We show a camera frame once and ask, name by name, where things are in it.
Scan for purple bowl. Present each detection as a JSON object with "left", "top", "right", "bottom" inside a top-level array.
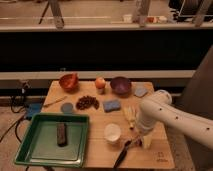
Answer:
[{"left": 110, "top": 77, "right": 132, "bottom": 95}]

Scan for green plastic tray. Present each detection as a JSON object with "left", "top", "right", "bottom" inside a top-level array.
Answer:
[{"left": 14, "top": 113, "right": 89, "bottom": 168}]

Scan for blue power box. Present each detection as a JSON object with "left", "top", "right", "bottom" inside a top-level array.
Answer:
[{"left": 26, "top": 103, "right": 42, "bottom": 120}]

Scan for white cup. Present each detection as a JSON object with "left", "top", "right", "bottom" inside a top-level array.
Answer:
[{"left": 104, "top": 123, "right": 121, "bottom": 144}]

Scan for orange fruit on cup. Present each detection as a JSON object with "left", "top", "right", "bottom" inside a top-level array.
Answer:
[{"left": 95, "top": 77, "right": 106, "bottom": 94}]

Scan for blue sponge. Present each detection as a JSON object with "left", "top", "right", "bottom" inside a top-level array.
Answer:
[{"left": 103, "top": 100, "right": 121, "bottom": 112}]

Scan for black cables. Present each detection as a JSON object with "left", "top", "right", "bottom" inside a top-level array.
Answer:
[{"left": 0, "top": 82, "right": 32, "bottom": 144}]

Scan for grey round lid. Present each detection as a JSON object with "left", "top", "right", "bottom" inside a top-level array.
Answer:
[{"left": 61, "top": 103, "right": 73, "bottom": 113}]

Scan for light blue cloth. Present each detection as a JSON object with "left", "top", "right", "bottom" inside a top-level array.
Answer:
[{"left": 134, "top": 86, "right": 148, "bottom": 97}]

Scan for orange red bowl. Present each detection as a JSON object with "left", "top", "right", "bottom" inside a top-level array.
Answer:
[{"left": 59, "top": 73, "right": 78, "bottom": 91}]

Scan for pile of dark raisins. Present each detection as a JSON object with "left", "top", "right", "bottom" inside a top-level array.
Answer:
[{"left": 76, "top": 95, "right": 99, "bottom": 110}]

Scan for dark sponge block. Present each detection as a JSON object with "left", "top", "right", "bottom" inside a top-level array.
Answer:
[{"left": 57, "top": 122, "right": 67, "bottom": 147}]

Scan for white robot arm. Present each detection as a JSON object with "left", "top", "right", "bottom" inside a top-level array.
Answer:
[{"left": 136, "top": 90, "right": 213, "bottom": 150}]

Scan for wooden spoon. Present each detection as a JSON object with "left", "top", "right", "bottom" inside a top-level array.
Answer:
[{"left": 43, "top": 96, "right": 67, "bottom": 108}]

